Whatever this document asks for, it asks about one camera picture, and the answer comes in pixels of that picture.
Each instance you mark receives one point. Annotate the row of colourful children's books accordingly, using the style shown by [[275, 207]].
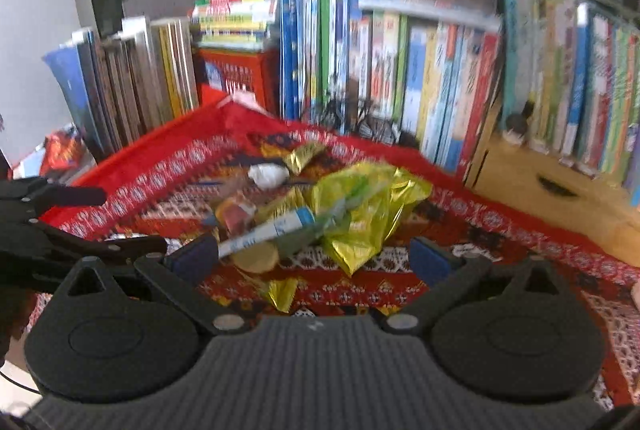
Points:
[[380, 59]]

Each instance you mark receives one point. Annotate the blue white tube wrapper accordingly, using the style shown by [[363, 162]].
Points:
[[270, 230]]

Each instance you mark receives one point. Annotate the row of brown spine books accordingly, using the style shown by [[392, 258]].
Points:
[[145, 79]]

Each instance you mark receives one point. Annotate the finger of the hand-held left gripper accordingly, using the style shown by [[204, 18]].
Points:
[[60, 195], [100, 246]]

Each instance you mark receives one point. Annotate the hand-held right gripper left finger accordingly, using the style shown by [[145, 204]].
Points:
[[192, 260]]

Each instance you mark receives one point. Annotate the large blue cover book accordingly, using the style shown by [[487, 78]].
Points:
[[67, 94]]

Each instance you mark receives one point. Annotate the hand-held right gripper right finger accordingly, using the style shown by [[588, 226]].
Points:
[[429, 260]]

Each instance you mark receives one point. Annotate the miniature black bicycle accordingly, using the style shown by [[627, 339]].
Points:
[[372, 124]]

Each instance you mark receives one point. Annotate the small black white figurine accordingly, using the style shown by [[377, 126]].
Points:
[[517, 122]]

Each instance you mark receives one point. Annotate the white tissue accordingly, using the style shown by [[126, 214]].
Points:
[[266, 175]]

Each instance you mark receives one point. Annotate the stack of flat colourful books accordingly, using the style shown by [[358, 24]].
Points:
[[235, 19]]

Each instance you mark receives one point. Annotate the folded gold foil wrapper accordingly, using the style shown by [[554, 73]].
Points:
[[301, 156]]

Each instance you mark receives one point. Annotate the gold foil wrapper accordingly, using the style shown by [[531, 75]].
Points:
[[281, 294], [301, 156]]

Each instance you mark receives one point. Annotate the red plastic crate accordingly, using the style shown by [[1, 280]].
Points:
[[240, 74]]

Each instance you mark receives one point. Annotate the small red packet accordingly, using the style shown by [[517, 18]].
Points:
[[236, 212]]

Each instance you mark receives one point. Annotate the wooden drawer box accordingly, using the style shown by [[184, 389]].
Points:
[[530, 182]]

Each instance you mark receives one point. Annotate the red snack bag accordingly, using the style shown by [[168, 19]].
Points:
[[65, 149]]

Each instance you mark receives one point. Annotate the red patterned tablecloth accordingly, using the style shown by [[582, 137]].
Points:
[[475, 230]]

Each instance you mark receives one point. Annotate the row of thin picture books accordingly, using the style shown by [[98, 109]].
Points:
[[575, 79]]

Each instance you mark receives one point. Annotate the blue cap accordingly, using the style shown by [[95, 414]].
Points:
[[214, 75]]

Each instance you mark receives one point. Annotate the yellow green plastic bag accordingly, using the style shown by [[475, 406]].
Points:
[[365, 205]]

